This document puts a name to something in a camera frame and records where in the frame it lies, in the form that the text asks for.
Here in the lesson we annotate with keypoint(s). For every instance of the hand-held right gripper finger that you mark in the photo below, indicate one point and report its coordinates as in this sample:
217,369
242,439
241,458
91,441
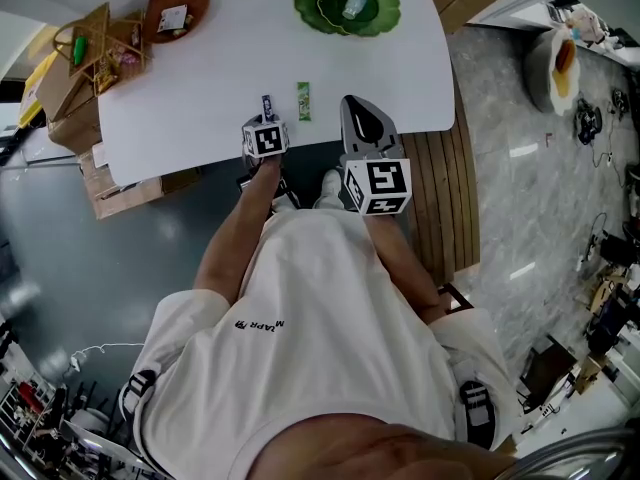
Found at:
390,133
346,135

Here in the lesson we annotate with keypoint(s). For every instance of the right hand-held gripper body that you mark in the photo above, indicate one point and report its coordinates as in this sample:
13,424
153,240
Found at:
385,180

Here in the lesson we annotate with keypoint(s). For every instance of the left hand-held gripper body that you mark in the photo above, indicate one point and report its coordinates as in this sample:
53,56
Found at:
265,140

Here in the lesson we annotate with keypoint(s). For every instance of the blue snack packet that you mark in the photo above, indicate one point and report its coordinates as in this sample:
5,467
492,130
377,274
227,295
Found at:
267,105

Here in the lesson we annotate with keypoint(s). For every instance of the green snack packet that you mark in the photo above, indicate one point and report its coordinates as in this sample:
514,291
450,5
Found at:
304,100

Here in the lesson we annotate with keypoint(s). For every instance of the green tiered glass plate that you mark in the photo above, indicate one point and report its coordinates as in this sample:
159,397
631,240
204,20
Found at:
320,18

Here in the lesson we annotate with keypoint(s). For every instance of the clear snack packet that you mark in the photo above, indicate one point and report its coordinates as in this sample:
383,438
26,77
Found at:
354,4

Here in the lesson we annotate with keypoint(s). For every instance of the person's right forearm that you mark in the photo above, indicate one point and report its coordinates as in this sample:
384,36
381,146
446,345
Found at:
405,268

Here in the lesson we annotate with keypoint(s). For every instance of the person's left forearm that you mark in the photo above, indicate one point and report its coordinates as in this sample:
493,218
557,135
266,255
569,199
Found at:
235,238

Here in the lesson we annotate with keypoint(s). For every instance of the white shoe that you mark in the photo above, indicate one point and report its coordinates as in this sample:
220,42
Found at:
329,188
287,202

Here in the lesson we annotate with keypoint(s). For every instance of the wooden slatted platform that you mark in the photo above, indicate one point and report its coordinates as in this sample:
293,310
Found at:
445,208

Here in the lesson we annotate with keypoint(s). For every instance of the white cabinet brown top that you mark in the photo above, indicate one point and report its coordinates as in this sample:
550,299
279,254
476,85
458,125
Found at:
455,298

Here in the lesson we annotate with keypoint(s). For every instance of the large cardboard box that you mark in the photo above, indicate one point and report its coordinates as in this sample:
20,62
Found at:
130,193

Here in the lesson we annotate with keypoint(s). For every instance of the brown leaf-shaped bowl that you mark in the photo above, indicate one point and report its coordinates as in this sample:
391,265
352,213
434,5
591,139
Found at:
197,0

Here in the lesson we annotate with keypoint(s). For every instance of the person's white t-shirt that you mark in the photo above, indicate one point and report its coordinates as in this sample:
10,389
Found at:
320,328

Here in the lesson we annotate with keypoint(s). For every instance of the black floor robot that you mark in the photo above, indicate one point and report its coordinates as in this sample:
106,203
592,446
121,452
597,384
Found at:
621,103
588,120

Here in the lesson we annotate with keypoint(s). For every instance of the yellow bin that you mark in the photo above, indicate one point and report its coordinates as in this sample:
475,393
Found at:
31,98

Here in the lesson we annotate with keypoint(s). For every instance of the dark chair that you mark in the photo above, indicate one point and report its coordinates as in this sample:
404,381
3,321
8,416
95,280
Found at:
547,373

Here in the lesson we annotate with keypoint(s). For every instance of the person's face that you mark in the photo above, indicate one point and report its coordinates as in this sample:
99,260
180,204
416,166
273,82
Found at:
390,450

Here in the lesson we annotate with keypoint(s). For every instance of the silver headset rim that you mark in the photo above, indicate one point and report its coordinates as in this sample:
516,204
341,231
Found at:
580,455

